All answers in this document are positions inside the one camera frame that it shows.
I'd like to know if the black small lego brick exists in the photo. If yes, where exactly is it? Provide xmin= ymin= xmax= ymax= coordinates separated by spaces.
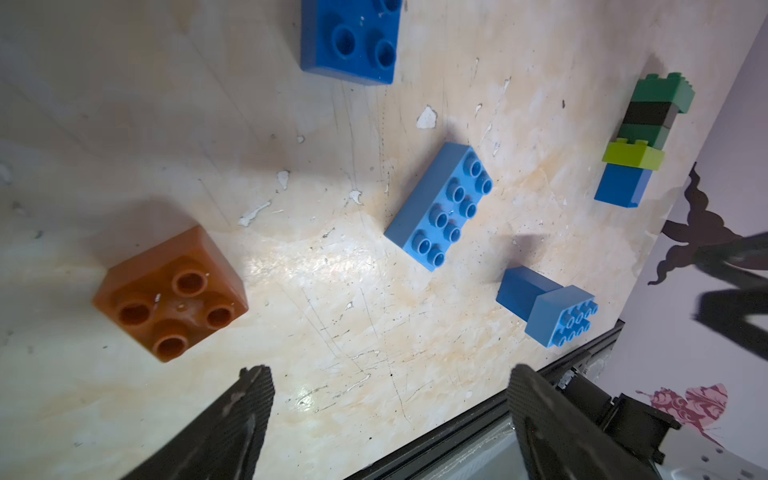
xmin=622 ymin=101 xmax=679 ymax=129

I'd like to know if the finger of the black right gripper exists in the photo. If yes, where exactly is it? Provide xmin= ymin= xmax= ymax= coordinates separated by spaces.
xmin=694 ymin=289 xmax=767 ymax=360
xmin=694 ymin=232 xmax=767 ymax=290

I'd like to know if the brown square lego brick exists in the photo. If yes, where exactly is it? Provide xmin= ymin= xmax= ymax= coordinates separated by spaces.
xmin=92 ymin=226 xmax=248 ymax=362

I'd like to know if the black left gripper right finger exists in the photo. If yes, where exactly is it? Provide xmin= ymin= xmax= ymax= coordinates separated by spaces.
xmin=506 ymin=364 xmax=657 ymax=479

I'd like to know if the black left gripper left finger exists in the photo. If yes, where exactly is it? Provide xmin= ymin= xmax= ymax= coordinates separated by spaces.
xmin=125 ymin=365 xmax=275 ymax=479

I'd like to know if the blue small lego brick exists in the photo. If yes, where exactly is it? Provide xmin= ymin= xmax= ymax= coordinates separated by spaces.
xmin=496 ymin=266 xmax=561 ymax=321

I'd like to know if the light blue long lego brick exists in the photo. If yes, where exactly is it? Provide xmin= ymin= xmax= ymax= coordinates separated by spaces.
xmin=385 ymin=142 xmax=493 ymax=271

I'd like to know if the blue square lego brick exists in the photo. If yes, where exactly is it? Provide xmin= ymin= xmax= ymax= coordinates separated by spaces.
xmin=300 ymin=0 xmax=403 ymax=85

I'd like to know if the small dark green lego brick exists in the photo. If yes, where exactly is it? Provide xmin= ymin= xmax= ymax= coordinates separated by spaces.
xmin=631 ymin=72 xmax=695 ymax=114

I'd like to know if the lime green lego brick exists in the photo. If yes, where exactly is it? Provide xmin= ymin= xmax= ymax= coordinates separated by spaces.
xmin=602 ymin=138 xmax=665 ymax=171

